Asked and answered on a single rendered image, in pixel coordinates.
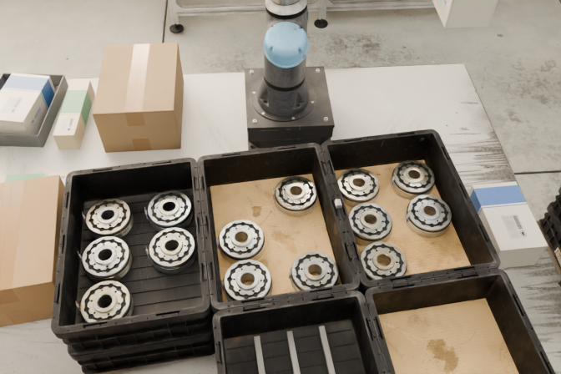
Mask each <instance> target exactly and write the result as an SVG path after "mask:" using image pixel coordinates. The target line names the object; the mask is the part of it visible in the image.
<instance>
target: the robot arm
mask: <svg viewBox="0 0 561 374"><path fill-rule="evenodd" d="M265 10H266V34H265V39H264V44H263V47H264V78H263V79H262V81H261V84H260V87H259V88H258V93H257V99H258V103H259V105H260V106H261V107H262V108H263V109H264V110H265V111H266V112H268V113H270V114H274V115H277V116H291V115H295V114H298V113H299V112H301V111H302V110H303V109H305V107H306V106H307V104H308V101H309V91H308V88H307V86H306V81H305V72H306V55H307V51H308V39H307V22H308V10H307V0H265Z"/></svg>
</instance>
